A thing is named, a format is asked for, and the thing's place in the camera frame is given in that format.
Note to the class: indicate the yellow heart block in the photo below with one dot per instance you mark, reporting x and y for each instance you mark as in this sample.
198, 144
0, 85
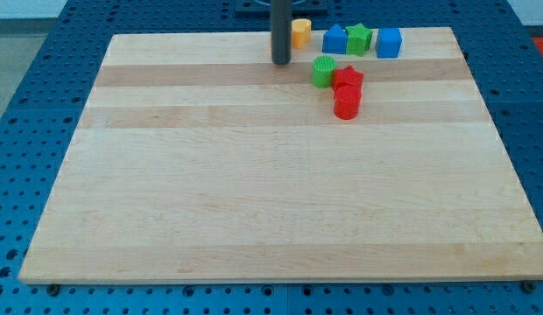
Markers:
301, 32

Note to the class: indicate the blue triangle block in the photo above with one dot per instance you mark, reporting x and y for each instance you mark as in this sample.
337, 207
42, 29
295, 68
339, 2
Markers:
335, 40

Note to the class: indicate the light wooden board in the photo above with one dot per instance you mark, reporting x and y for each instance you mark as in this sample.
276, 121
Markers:
198, 161

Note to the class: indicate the red cylinder block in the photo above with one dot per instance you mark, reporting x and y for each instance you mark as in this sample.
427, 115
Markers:
347, 102

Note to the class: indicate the green cylinder block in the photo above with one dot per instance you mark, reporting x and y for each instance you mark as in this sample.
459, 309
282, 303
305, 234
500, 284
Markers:
323, 71

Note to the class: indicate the red star block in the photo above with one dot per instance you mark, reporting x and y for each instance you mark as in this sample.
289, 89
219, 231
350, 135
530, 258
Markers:
347, 76

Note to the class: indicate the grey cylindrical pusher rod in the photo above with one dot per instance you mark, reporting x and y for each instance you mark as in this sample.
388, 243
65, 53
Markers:
281, 31

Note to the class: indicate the green star block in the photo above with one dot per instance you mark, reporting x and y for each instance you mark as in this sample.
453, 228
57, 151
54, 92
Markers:
359, 39

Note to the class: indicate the blue cube block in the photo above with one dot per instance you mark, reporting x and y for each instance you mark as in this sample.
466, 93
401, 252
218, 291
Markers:
388, 43

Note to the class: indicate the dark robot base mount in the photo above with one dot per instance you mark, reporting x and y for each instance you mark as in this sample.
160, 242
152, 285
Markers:
261, 8

